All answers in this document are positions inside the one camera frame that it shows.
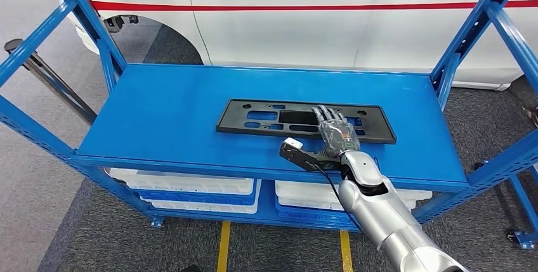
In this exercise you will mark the black plastic frame part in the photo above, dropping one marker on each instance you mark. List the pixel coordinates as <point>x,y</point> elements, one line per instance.
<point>235,119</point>

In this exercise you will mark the white car with red stripe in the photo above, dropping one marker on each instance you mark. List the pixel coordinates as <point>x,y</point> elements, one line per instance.
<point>294,30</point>

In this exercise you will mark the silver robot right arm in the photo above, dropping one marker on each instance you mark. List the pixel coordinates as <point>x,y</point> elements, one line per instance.
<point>378,211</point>

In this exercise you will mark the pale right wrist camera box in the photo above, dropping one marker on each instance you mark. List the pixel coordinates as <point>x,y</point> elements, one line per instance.
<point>293,143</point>

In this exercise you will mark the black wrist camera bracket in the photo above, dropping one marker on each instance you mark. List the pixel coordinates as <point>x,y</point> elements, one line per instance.
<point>302,159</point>

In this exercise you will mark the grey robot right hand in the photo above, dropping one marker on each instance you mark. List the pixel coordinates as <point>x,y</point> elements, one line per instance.
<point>338,135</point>

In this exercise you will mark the blue steel shelf rack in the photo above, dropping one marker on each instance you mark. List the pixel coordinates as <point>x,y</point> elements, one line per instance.
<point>168,127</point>

